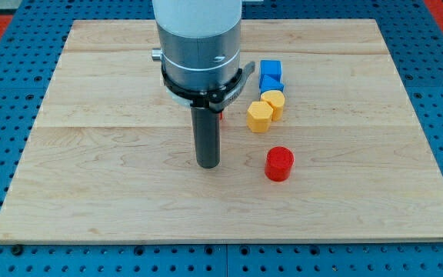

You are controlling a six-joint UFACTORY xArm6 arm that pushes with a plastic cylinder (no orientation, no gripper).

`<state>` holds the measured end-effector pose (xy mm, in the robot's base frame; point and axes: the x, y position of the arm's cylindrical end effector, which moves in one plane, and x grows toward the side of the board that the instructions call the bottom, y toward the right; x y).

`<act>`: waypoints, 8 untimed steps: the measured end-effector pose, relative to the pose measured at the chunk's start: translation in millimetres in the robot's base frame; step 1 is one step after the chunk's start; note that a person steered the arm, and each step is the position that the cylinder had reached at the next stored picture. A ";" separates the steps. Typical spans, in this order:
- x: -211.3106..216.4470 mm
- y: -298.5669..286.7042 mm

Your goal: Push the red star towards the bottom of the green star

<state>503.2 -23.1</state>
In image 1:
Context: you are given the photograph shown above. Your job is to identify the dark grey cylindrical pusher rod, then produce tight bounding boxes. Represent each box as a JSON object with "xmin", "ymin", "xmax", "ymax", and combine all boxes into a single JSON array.
[{"xmin": 191, "ymin": 107, "xmax": 220, "ymax": 169}]

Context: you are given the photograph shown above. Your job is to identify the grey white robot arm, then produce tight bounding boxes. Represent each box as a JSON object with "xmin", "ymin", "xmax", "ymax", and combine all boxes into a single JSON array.
[{"xmin": 152, "ymin": 0, "xmax": 251, "ymax": 169}]

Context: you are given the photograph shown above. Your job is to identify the black clamp with grey lever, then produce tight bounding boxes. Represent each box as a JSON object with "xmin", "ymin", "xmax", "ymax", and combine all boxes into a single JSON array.
[{"xmin": 161, "ymin": 62, "xmax": 255, "ymax": 113}]

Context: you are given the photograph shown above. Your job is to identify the yellow hexagon block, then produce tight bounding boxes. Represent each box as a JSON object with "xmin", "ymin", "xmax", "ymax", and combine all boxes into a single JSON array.
[{"xmin": 246, "ymin": 101, "xmax": 273, "ymax": 133}]

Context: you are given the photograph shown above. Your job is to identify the blue triangular block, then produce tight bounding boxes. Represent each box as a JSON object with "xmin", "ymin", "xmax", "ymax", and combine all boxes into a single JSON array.
[{"xmin": 259, "ymin": 75, "xmax": 285, "ymax": 94}]

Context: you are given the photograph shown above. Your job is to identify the yellow rounded block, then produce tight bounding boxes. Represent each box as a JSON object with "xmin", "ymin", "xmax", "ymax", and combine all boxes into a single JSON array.
[{"xmin": 261, "ymin": 90, "xmax": 285, "ymax": 122}]

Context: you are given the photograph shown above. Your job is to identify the red cylinder block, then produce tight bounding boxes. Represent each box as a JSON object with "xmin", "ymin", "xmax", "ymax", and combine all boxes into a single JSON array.
[{"xmin": 265, "ymin": 146, "xmax": 295, "ymax": 182}]

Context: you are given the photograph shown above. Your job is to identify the blue cube block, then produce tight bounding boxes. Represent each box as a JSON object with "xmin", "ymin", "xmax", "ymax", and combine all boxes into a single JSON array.
[{"xmin": 259, "ymin": 60, "xmax": 282, "ymax": 85}]

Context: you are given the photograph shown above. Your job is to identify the light wooden board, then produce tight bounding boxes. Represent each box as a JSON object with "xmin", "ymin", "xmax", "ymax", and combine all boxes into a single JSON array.
[{"xmin": 0, "ymin": 19, "xmax": 443, "ymax": 245}]

